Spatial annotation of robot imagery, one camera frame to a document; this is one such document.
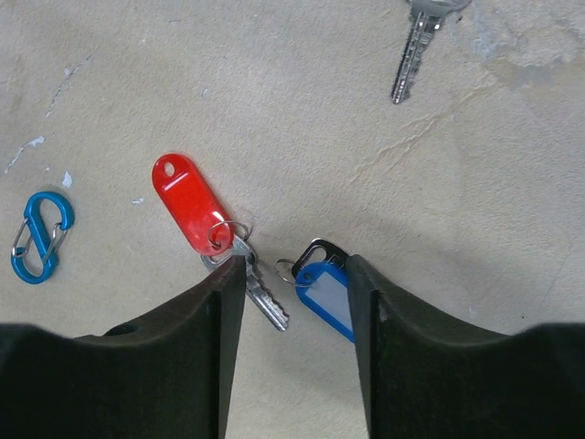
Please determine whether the yellow tag key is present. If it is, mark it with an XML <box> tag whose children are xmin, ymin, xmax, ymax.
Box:
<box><xmin>390</xmin><ymin>0</ymin><xmax>471</xmax><ymax>104</ymax></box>

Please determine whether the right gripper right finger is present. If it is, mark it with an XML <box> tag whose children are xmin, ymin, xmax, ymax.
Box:
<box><xmin>346</xmin><ymin>255</ymin><xmax>584</xmax><ymax>438</ymax></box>

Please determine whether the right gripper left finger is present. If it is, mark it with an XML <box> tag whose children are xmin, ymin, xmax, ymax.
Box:
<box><xmin>1</xmin><ymin>257</ymin><xmax>246</xmax><ymax>438</ymax></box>

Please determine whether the red tag key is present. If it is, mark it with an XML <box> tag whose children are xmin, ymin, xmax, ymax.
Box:
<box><xmin>152</xmin><ymin>153</ymin><xmax>289</xmax><ymax>332</ymax></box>

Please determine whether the teal carabiner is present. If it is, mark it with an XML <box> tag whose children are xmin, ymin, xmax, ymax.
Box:
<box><xmin>11</xmin><ymin>191</ymin><xmax>75</xmax><ymax>284</ymax></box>

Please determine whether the blue tag key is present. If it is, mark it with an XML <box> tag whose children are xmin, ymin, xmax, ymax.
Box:
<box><xmin>274</xmin><ymin>238</ymin><xmax>355</xmax><ymax>343</ymax></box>

